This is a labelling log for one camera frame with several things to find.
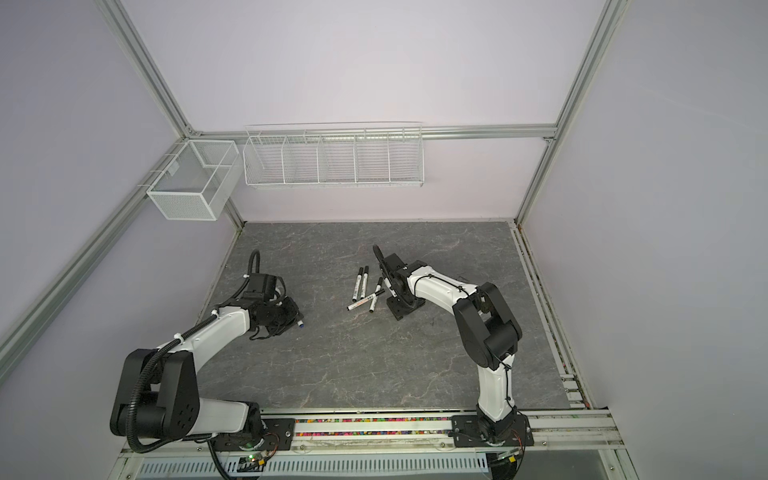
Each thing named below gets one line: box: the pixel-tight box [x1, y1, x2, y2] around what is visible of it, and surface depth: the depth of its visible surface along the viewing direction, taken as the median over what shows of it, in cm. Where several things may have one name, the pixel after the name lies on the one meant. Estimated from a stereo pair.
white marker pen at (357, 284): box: [352, 267, 364, 303], surface depth 104 cm
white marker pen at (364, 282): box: [360, 266, 369, 300], surface depth 104 cm
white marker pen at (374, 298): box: [369, 276, 383, 313], surface depth 99 cm
